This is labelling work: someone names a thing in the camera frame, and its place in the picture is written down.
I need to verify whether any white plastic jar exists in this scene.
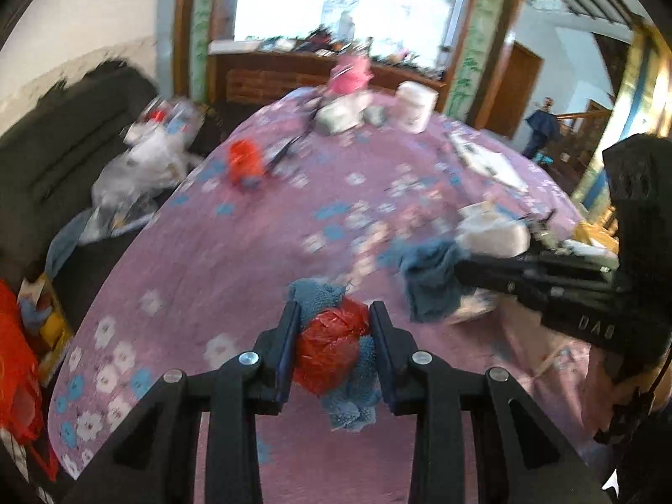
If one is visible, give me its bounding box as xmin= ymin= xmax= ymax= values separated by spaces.
xmin=395 ymin=80 xmax=440 ymax=134

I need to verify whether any black sofa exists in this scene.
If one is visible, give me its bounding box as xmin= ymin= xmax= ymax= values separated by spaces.
xmin=0 ymin=60 xmax=221 ymax=326

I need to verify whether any pink water bottle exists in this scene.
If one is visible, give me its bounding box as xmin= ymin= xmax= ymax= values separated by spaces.
xmin=327 ymin=54 xmax=372 ymax=96

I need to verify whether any brown wooden door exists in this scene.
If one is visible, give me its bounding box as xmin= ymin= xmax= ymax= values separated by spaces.
xmin=486 ymin=42 xmax=545 ymax=141

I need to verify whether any golden pillar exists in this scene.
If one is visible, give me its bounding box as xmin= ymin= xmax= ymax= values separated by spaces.
xmin=571 ymin=25 xmax=672 ymax=221

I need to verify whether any blue towel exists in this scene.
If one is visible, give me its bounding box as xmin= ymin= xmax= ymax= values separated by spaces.
xmin=391 ymin=239 xmax=473 ymax=325

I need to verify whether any wooden sideboard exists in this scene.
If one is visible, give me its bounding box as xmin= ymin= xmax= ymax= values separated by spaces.
xmin=206 ymin=39 xmax=448 ymax=112

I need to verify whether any light blue cloth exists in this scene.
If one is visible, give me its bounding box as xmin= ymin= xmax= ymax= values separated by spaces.
xmin=45 ymin=209 xmax=98 ymax=280

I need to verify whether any white cloth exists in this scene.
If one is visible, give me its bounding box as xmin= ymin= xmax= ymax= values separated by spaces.
xmin=456 ymin=204 xmax=532 ymax=259

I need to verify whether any yellow printed carton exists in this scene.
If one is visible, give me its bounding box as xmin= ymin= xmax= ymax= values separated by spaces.
xmin=17 ymin=272 xmax=74 ymax=385

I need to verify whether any bamboo print glass panel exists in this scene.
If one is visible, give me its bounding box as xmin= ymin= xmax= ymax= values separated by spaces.
xmin=447 ymin=0 xmax=506 ymax=112
xmin=190 ymin=0 xmax=212 ymax=102

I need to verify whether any purple floral tablecloth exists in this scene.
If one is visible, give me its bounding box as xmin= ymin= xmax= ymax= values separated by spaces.
xmin=47 ymin=87 xmax=604 ymax=504

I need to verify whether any white dotted tissue pack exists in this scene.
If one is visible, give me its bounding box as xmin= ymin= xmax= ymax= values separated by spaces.
xmin=314 ymin=95 xmax=369 ymax=136

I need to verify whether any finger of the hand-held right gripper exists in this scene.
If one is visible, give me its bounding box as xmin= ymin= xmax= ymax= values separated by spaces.
xmin=517 ymin=250 xmax=617 ymax=276
xmin=454 ymin=258 xmax=625 ymax=321

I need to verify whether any white notebook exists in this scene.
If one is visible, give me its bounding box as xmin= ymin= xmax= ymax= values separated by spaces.
xmin=450 ymin=133 xmax=529 ymax=193

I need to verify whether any large red plastic bag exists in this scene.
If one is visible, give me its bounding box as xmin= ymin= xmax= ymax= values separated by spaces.
xmin=0 ymin=279 xmax=46 ymax=444

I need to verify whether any etched glass wall panel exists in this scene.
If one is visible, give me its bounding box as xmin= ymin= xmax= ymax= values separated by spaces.
xmin=231 ymin=0 xmax=473 ymax=70

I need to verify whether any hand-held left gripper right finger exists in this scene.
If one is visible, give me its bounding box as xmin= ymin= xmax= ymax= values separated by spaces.
xmin=369 ymin=302 xmax=610 ymax=504

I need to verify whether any wooden staircase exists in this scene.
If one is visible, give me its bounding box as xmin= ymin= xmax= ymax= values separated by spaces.
xmin=551 ymin=99 xmax=613 ymax=180

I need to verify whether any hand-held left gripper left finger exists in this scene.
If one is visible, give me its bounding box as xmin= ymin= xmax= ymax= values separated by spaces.
xmin=68 ymin=302 xmax=302 ymax=504

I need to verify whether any pile of clear plastic bags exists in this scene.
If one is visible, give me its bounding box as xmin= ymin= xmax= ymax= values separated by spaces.
xmin=92 ymin=95 xmax=205 ymax=245

